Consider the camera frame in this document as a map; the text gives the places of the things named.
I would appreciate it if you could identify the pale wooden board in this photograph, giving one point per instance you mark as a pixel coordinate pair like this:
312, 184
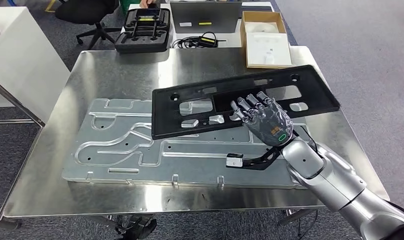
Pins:
243, 33

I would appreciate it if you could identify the black charger with yellow label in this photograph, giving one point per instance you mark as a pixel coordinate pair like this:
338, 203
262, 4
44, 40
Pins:
207, 40

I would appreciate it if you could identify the stamped grey metal panel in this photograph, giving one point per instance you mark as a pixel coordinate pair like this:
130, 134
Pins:
188, 165

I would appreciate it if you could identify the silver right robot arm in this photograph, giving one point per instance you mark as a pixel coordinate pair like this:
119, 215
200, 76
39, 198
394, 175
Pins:
338, 185

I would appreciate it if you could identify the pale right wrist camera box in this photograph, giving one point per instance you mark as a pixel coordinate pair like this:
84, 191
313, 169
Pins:
234, 160

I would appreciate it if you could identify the white desk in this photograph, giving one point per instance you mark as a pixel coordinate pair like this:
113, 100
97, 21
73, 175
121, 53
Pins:
232, 41

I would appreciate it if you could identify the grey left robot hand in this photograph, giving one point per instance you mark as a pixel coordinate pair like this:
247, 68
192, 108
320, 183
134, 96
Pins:
139, 228

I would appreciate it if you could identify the person's hand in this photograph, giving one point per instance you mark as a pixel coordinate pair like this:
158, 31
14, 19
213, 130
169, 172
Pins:
145, 3

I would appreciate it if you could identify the grey laptop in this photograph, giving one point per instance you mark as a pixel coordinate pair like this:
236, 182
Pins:
205, 13

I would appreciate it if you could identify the black plastic panel part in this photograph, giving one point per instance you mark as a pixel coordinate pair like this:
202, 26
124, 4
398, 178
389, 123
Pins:
162, 114

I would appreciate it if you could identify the stainless steel workbench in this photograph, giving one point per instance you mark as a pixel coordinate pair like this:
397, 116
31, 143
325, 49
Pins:
106, 73

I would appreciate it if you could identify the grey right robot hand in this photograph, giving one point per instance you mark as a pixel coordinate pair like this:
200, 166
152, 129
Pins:
271, 127

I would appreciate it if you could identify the black equipment case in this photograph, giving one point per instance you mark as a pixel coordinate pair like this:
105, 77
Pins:
142, 44

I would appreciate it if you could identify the white paper packet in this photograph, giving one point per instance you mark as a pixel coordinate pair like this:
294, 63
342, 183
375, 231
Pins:
268, 49

